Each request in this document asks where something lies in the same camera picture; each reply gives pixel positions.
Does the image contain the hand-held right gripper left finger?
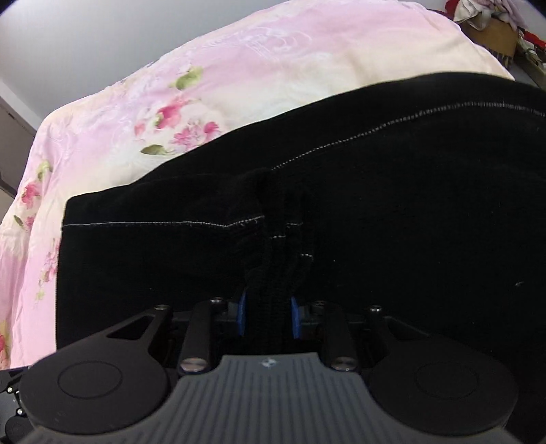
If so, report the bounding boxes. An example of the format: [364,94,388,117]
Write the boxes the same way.
[106,292,252,376]

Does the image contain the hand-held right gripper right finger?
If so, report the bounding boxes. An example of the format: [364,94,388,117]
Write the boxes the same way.
[290,296,428,372]

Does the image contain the black pants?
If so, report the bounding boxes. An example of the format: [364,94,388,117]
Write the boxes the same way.
[55,72,546,433]

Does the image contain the pink floral bed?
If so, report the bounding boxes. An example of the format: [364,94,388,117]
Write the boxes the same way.
[0,0,515,370]

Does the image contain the grey door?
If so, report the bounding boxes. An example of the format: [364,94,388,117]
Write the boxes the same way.
[0,96,37,199]

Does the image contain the brown paper bag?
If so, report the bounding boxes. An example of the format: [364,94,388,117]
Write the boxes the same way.
[462,15,519,68]

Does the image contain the open suitcase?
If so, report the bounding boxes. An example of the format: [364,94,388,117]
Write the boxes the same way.
[514,29,546,91]

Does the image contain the pile of clothes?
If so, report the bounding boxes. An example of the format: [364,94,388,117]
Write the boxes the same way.
[453,0,530,31]

